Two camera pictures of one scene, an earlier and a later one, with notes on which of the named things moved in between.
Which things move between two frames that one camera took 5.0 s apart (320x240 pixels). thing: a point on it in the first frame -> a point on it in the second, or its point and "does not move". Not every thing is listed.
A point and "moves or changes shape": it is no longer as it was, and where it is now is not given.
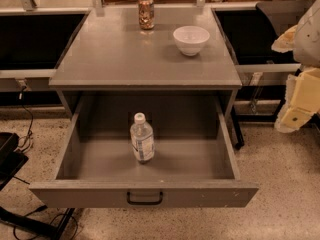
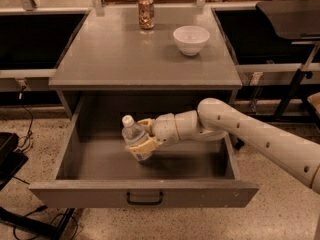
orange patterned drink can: x=146 y=12 does not move
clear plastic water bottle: x=141 y=134 moves or changes shape
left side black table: x=32 y=44 does not move
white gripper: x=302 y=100 -> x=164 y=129
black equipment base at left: x=11 y=161 does not move
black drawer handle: x=144 y=203 does not move
